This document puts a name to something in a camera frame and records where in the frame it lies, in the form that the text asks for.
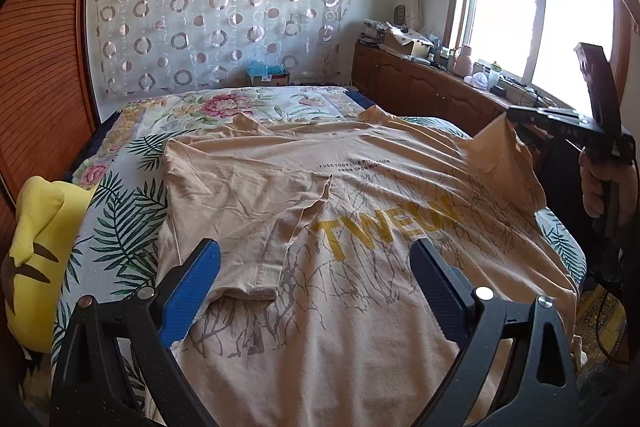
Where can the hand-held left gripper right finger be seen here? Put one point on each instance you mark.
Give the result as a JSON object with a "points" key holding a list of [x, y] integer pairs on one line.
{"points": [[440, 289]]}

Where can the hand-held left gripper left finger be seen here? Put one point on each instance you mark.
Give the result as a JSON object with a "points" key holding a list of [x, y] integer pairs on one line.
{"points": [[192, 289]]}

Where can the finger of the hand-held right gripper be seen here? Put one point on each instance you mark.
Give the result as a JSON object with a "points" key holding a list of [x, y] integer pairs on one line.
{"points": [[527, 115]]}

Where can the beige printed t-shirt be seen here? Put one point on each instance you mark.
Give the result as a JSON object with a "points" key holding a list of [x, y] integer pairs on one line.
{"points": [[350, 307]]}

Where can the person's right hand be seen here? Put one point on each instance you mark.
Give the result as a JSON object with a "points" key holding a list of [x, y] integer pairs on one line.
{"points": [[594, 187]]}

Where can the small black device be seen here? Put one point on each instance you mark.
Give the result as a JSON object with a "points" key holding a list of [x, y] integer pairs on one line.
{"points": [[498, 90]]}

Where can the clear bottle with green cap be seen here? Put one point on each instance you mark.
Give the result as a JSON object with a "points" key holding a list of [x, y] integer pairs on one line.
{"points": [[493, 77]]}

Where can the pink white cloth item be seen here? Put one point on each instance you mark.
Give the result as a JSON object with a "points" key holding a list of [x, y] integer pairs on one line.
{"points": [[475, 81]]}

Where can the pale pink bottle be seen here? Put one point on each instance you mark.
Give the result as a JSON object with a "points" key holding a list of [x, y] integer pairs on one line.
{"points": [[464, 62]]}

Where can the leaf-printed bed sheet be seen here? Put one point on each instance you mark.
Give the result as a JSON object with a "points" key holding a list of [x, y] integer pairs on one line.
{"points": [[125, 227]]}

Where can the wood-framed window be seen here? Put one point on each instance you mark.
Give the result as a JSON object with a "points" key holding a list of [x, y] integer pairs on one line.
{"points": [[505, 7]]}

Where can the long wooden cabinet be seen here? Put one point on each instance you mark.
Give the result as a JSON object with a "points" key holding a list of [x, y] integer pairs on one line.
{"points": [[415, 82]]}

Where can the open cardboard box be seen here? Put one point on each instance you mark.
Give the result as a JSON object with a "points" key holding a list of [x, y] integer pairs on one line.
{"points": [[400, 44]]}

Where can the patterned yellow rug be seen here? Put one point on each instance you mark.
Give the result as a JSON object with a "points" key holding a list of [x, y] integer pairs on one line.
{"points": [[597, 322]]}

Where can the dark oval ornament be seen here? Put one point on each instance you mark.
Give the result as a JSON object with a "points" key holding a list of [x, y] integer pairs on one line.
{"points": [[400, 13]]}

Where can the yellow plush toy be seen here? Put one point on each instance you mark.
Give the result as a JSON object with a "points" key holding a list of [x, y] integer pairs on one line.
{"points": [[40, 227]]}

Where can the stacked dark boxes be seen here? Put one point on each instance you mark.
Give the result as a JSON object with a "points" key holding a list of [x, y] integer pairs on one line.
{"points": [[370, 34]]}

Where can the bed with palm-leaf sheet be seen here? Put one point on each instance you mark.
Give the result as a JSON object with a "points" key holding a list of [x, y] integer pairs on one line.
{"points": [[225, 104]]}

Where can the small box with blue bag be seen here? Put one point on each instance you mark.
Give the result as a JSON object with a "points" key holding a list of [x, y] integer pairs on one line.
{"points": [[270, 79]]}

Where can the circle-patterned sheer curtain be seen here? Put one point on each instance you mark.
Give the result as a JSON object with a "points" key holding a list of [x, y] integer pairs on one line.
{"points": [[225, 7]]}

